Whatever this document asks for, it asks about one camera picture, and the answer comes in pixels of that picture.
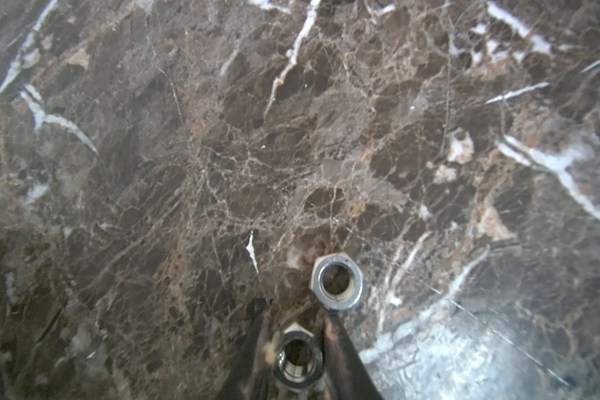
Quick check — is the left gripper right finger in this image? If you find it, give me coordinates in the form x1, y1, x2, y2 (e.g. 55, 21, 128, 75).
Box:
323, 312, 383, 400

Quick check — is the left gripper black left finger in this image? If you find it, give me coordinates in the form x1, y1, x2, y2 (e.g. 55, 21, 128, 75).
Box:
216, 309, 273, 399

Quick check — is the silver hex nut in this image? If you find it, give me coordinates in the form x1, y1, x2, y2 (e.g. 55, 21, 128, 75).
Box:
310, 253, 364, 311
273, 322, 324, 398

